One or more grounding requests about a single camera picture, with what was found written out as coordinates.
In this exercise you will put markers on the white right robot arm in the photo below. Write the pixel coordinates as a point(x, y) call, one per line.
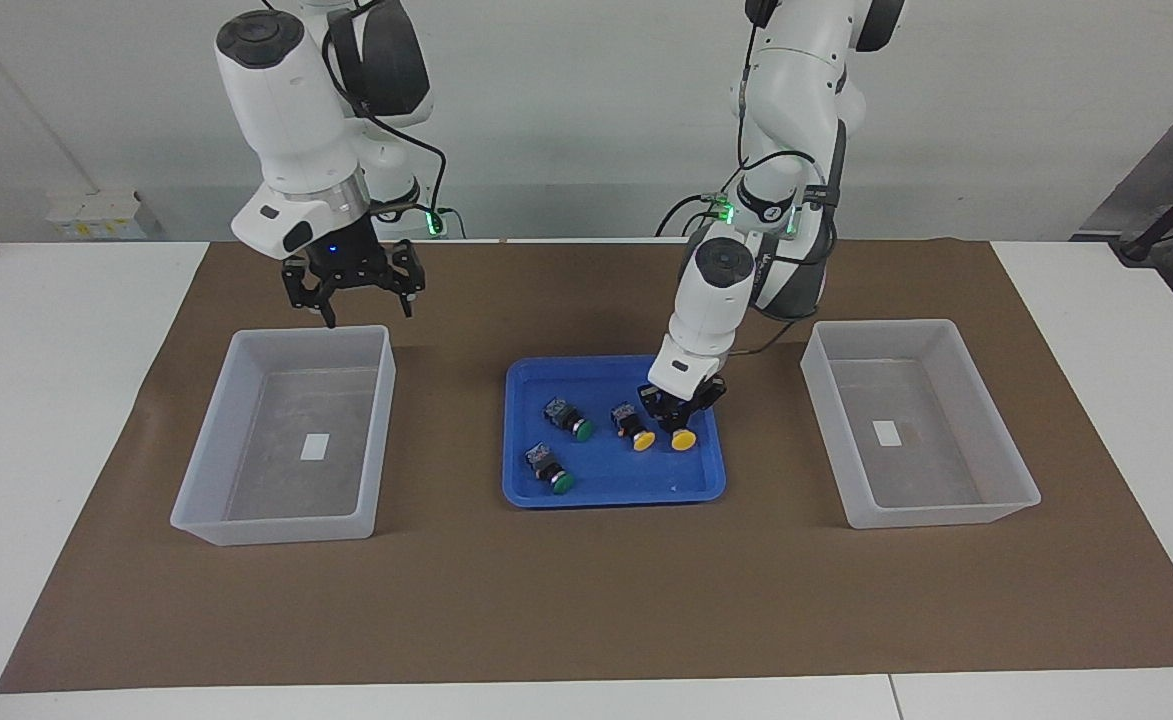
point(286, 100)

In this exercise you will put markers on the brown paper table mat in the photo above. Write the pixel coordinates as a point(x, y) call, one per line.
point(586, 600)

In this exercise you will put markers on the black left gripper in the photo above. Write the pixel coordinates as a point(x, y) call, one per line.
point(686, 407)

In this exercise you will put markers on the translucent white plastic box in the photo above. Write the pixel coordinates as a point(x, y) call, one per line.
point(286, 490)
point(926, 480)

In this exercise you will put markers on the black stand pole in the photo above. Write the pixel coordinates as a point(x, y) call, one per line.
point(1161, 225)

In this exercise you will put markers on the yellow mushroom push button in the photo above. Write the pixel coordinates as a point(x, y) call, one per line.
point(684, 440)
point(636, 430)

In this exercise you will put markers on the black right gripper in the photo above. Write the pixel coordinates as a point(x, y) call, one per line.
point(351, 260)

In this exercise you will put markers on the white paper label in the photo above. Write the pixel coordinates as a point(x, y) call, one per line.
point(886, 433)
point(316, 446)

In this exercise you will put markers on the green mushroom push button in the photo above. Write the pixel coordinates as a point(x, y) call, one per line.
point(551, 472)
point(568, 418)

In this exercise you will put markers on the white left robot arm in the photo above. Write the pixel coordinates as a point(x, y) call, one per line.
point(796, 60)

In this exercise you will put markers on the blue plastic tray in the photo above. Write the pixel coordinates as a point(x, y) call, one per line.
point(616, 480)

